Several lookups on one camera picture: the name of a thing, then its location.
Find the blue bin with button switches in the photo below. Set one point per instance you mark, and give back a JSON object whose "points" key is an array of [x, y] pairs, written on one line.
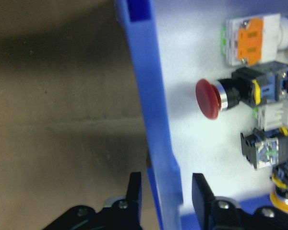
{"points": [[153, 95]]}

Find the red button with black block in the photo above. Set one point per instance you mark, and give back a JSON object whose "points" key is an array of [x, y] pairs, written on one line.
{"points": [[266, 151]]}

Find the red mushroom push button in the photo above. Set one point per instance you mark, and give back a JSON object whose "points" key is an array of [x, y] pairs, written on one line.
{"points": [[206, 98]]}

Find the white bodied push button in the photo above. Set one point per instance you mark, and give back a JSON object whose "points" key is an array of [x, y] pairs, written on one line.
{"points": [[271, 117]]}

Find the yellow push button switch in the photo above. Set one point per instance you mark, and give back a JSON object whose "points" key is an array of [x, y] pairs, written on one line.
{"points": [[284, 202]]}

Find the white switch with orange block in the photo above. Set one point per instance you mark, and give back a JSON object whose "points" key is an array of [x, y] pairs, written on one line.
{"points": [[250, 40]]}

